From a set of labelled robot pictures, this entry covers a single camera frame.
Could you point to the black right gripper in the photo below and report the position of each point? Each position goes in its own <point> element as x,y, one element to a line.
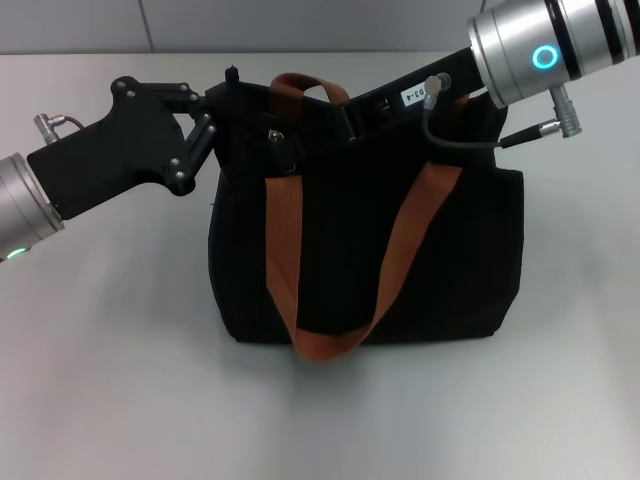
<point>390,107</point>

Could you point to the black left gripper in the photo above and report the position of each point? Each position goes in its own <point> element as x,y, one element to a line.
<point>115,150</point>

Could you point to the silver zipper pull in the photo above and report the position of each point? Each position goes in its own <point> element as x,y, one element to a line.
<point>284,152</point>

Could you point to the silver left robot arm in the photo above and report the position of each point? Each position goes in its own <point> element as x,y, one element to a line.
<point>22,205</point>

